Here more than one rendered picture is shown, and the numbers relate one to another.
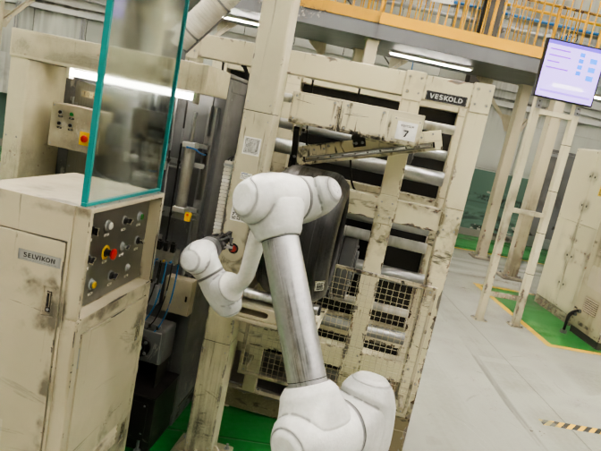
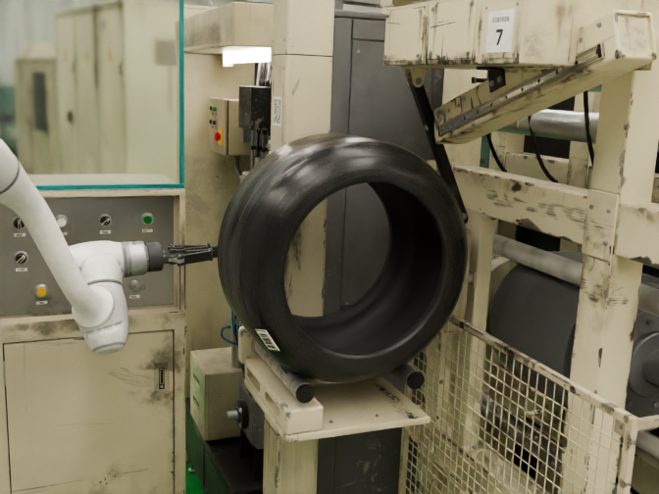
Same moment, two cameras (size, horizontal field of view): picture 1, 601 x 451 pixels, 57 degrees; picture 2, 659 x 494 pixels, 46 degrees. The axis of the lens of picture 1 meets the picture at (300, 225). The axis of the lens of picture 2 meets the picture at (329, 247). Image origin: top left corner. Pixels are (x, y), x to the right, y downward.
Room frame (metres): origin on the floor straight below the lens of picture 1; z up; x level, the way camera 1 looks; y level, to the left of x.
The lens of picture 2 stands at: (1.46, -1.58, 1.59)
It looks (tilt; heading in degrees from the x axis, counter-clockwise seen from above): 12 degrees down; 60
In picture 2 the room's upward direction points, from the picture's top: 2 degrees clockwise
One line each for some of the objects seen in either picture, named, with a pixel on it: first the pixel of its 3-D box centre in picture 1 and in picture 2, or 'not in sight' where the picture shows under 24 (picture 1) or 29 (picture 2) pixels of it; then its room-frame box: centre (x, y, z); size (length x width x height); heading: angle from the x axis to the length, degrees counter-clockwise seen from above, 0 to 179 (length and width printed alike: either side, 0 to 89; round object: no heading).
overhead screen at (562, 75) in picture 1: (569, 72); not in sight; (5.63, -2.25, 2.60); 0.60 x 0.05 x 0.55; 95
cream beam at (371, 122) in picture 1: (357, 120); (487, 35); (2.68, -0.16, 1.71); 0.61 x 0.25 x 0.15; 82
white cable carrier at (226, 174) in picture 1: (222, 214); not in sight; (2.40, 0.35, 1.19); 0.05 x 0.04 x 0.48; 172
